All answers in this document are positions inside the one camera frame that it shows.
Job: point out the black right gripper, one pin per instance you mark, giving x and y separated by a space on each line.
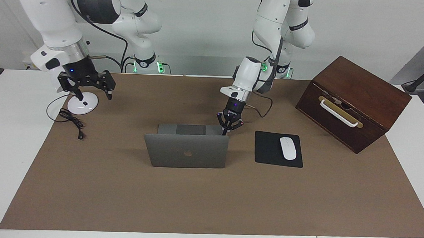
80 72

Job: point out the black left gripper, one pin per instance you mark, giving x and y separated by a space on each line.
235 109

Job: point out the silver grey laptop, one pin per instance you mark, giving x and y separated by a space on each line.
185 157

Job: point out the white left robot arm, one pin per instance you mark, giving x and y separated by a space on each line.
270 21

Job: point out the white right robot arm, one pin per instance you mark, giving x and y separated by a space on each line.
48 15

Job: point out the black mouse pad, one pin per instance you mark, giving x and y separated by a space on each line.
266 150

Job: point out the white computer mouse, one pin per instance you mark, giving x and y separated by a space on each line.
288 149

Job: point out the brown table mat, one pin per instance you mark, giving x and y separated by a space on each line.
208 204

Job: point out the dark wooden box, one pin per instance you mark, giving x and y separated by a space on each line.
364 82

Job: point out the black tripod leg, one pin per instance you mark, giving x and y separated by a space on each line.
423 76

